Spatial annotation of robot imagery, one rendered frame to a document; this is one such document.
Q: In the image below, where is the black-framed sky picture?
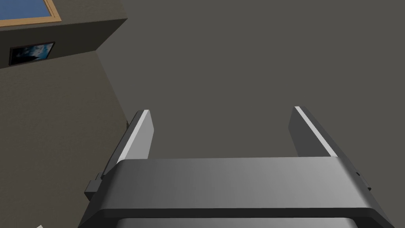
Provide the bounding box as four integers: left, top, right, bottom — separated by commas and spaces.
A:
8, 42, 56, 66

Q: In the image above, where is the wood-framed window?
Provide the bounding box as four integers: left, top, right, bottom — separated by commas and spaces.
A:
0, 0, 62, 28

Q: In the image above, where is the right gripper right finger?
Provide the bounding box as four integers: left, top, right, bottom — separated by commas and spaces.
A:
288, 106, 363, 178

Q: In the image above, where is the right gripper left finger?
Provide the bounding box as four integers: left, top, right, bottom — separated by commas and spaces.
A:
102, 109, 155, 177

